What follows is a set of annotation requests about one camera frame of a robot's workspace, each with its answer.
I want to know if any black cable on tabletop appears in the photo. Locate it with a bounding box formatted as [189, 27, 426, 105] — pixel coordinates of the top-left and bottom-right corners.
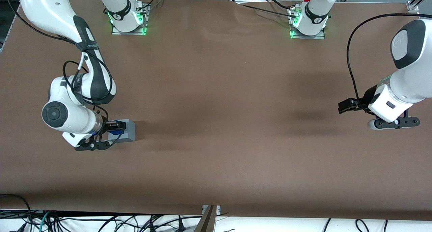
[240, 0, 299, 19]

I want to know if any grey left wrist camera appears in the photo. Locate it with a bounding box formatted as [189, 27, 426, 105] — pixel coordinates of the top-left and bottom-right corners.
[368, 117, 421, 131]

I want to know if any aluminium frame profile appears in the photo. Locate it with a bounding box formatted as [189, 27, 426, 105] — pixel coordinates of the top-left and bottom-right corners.
[407, 0, 432, 12]

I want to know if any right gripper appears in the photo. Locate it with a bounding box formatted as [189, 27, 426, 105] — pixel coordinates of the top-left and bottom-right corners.
[62, 121, 127, 148]

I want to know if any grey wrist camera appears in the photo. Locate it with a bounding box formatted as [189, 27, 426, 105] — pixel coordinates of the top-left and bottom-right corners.
[74, 140, 112, 152]
[368, 117, 421, 131]

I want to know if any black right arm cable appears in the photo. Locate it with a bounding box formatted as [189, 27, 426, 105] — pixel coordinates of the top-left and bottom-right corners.
[62, 51, 114, 145]

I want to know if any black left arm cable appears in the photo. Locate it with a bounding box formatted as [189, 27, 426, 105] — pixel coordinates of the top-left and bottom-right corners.
[347, 12, 419, 108]

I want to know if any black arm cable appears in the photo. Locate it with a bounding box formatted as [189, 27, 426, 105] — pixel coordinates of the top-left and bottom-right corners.
[62, 51, 114, 145]
[347, 12, 419, 108]

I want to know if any blue plastic part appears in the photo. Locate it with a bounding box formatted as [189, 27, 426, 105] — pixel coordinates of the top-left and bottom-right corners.
[108, 120, 124, 136]

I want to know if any aluminium table edge bracket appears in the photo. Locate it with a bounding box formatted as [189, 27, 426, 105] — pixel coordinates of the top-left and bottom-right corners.
[194, 204, 221, 232]

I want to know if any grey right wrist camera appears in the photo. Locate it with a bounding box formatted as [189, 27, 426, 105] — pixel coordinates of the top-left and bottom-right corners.
[74, 140, 112, 152]

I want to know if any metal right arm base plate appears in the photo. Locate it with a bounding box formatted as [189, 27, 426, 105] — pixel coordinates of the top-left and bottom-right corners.
[111, 3, 150, 35]

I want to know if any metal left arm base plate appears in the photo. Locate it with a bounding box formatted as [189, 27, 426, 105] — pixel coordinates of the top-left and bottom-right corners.
[289, 6, 326, 40]

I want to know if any gray square base block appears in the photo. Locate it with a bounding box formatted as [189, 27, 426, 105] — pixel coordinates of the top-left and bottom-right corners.
[107, 119, 136, 143]

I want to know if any teal floor cable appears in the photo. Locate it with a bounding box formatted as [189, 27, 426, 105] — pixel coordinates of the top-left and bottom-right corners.
[38, 211, 52, 232]

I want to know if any black looped floor cable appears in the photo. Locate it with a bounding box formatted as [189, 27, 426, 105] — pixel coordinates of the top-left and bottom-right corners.
[0, 194, 33, 232]

